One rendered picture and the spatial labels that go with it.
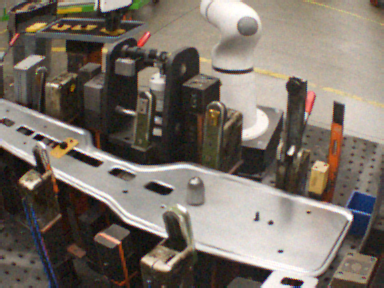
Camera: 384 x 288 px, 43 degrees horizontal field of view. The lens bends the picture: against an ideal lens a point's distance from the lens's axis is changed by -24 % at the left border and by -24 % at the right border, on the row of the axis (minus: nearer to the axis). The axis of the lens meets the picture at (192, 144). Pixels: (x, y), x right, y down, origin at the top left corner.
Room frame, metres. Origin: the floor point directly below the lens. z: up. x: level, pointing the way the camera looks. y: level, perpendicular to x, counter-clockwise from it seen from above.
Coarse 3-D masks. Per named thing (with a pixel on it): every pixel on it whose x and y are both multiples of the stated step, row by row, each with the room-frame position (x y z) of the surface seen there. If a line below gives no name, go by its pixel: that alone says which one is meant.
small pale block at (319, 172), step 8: (312, 168) 0.90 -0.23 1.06; (320, 168) 0.90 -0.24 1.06; (328, 168) 0.90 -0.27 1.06; (312, 176) 0.89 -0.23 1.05; (320, 176) 0.89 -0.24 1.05; (312, 184) 0.89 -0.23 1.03; (320, 184) 0.88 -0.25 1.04; (312, 192) 0.89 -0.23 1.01; (320, 192) 0.88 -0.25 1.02; (320, 200) 0.90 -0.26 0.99; (288, 280) 0.90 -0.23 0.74
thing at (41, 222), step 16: (32, 176) 0.89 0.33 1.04; (48, 176) 0.91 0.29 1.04; (32, 192) 0.85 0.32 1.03; (48, 192) 0.90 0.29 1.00; (32, 208) 0.85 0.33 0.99; (48, 208) 0.89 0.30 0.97; (32, 224) 0.87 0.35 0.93; (48, 224) 0.88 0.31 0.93; (48, 240) 0.86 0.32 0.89; (64, 240) 0.91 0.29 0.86; (48, 256) 0.86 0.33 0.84; (64, 256) 0.90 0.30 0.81; (48, 272) 0.87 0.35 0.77; (64, 272) 0.88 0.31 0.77
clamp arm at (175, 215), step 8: (168, 208) 0.72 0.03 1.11; (176, 208) 0.72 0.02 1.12; (184, 208) 0.72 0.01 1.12; (168, 216) 0.71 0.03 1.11; (176, 216) 0.71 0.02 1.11; (184, 216) 0.71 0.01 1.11; (168, 224) 0.72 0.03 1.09; (176, 224) 0.71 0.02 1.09; (184, 224) 0.70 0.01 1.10; (168, 232) 0.72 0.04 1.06; (176, 232) 0.71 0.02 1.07; (184, 232) 0.70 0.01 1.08; (192, 232) 0.72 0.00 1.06; (176, 240) 0.72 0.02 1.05; (184, 240) 0.71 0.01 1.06; (192, 240) 0.72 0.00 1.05; (176, 248) 0.73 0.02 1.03; (184, 248) 0.72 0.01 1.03
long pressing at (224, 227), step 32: (0, 128) 1.18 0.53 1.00; (32, 128) 1.18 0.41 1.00; (64, 128) 1.17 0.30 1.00; (32, 160) 1.03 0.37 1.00; (64, 160) 1.03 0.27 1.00; (96, 192) 0.92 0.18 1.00; (128, 192) 0.92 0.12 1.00; (224, 192) 0.93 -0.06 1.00; (256, 192) 0.92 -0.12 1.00; (288, 192) 0.91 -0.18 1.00; (128, 224) 0.83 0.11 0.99; (160, 224) 0.83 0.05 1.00; (192, 224) 0.83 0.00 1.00; (224, 224) 0.83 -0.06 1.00; (256, 224) 0.82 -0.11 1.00; (288, 224) 0.81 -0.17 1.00; (320, 224) 0.80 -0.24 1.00; (224, 256) 0.74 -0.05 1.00; (256, 256) 0.72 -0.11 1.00; (288, 256) 0.71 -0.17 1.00; (320, 256) 0.70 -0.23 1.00
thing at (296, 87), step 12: (288, 84) 0.95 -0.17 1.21; (300, 84) 0.97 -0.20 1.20; (288, 96) 0.97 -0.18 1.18; (300, 96) 0.96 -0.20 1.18; (288, 108) 0.97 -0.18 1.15; (300, 108) 0.95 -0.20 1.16; (288, 120) 0.96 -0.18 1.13; (300, 120) 0.95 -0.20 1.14; (288, 132) 0.96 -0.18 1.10; (300, 132) 0.95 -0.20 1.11; (288, 144) 0.97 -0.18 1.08; (300, 144) 0.95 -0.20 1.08
